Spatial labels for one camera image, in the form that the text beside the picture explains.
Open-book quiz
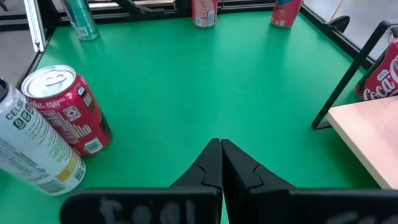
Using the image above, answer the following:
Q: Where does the silver aluminium post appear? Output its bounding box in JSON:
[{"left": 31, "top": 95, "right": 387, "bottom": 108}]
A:
[{"left": 23, "top": 0, "right": 47, "bottom": 53}]

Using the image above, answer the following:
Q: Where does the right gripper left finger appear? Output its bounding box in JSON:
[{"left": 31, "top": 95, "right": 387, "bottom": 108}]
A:
[{"left": 59, "top": 138, "right": 224, "bottom": 224}]

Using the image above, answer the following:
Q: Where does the wooden shelf board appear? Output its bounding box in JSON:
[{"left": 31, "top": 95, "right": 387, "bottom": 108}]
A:
[{"left": 325, "top": 95, "right": 398, "bottom": 190}]

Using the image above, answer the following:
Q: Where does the green table mat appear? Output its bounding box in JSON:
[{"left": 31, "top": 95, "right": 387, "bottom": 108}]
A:
[{"left": 0, "top": 11, "right": 382, "bottom": 224}]

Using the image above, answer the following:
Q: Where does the orange Fanta can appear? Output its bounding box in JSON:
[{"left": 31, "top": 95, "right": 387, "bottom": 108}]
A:
[
  {"left": 192, "top": 0, "right": 219, "bottom": 29},
  {"left": 270, "top": 0, "right": 304, "bottom": 29}
]

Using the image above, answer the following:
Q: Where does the black metal shelf frame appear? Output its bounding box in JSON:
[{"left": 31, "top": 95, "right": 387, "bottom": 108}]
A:
[{"left": 312, "top": 15, "right": 398, "bottom": 130}]

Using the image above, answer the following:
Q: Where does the red Coca-Cola can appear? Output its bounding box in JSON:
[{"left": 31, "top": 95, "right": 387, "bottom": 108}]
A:
[
  {"left": 354, "top": 37, "right": 398, "bottom": 102},
  {"left": 21, "top": 64, "right": 112, "bottom": 157}
]

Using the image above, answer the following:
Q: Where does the blue silver Red Bull can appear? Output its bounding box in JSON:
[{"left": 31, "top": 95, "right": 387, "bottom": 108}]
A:
[{"left": 60, "top": 0, "right": 100, "bottom": 41}]

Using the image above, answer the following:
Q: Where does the Celsius Tropical Vibe can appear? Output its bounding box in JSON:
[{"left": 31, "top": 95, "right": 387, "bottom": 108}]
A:
[{"left": 0, "top": 77, "right": 87, "bottom": 197}]

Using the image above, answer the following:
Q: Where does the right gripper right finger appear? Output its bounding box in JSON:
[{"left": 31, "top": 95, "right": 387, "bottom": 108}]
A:
[{"left": 221, "top": 138, "right": 398, "bottom": 224}]

